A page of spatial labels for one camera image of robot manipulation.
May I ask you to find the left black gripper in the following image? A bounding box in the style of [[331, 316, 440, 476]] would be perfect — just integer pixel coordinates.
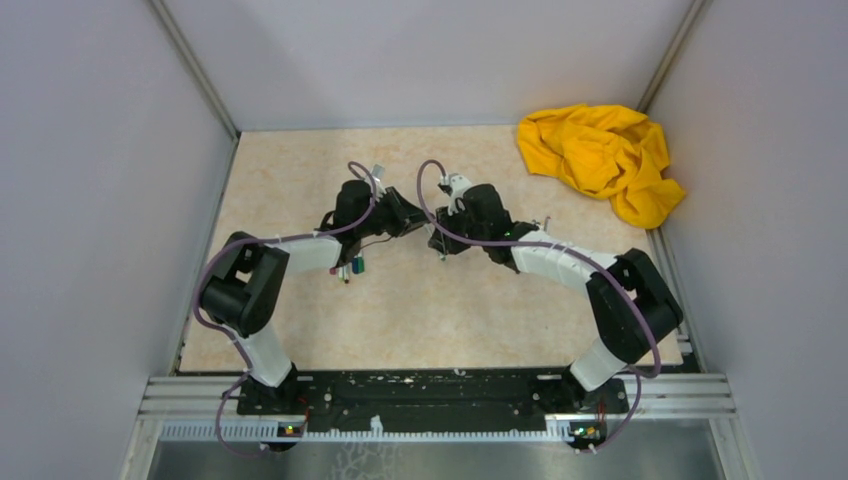
[[356, 186, 435, 238]]

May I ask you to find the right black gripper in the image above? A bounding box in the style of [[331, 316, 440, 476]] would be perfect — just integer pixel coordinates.
[[428, 202, 489, 256]]

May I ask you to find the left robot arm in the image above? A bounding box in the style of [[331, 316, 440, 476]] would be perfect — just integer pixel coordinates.
[[195, 180, 428, 414]]

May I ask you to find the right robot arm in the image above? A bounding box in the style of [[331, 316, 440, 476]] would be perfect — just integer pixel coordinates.
[[428, 174, 683, 412]]

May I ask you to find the yellow crumpled cloth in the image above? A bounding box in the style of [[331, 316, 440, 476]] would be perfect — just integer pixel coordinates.
[[516, 104, 687, 230]]

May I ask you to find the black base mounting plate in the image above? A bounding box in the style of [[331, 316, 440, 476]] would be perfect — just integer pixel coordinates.
[[237, 367, 629, 433]]

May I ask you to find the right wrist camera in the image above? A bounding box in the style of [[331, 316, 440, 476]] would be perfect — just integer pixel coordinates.
[[438, 173, 474, 215]]

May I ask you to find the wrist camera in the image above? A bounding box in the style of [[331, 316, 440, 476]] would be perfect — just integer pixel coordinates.
[[370, 164, 385, 196], [438, 173, 474, 215]]

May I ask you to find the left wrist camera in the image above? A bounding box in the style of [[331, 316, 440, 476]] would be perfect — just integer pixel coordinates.
[[370, 164, 385, 196]]

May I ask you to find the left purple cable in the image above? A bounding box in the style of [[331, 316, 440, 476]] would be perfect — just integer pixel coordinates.
[[192, 160, 380, 460]]

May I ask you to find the purple cable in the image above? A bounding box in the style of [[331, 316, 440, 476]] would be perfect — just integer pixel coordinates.
[[415, 158, 664, 455], [192, 160, 380, 460]]

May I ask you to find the right corner aluminium post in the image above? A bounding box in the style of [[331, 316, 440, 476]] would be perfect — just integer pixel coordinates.
[[637, 0, 712, 114]]

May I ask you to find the corner aluminium post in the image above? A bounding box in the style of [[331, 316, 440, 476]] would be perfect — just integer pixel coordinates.
[[637, 0, 712, 114], [145, 0, 241, 142]]

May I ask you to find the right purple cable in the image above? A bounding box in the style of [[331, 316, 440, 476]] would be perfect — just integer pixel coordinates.
[[415, 158, 664, 455]]

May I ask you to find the aluminium frame rail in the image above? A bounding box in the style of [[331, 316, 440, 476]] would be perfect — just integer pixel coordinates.
[[138, 369, 737, 419]]

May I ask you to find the white cable duct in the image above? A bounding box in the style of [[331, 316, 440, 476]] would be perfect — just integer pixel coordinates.
[[159, 420, 574, 443]]

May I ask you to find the left corner aluminium post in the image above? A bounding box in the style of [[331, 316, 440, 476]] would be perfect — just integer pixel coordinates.
[[145, 0, 241, 142]]

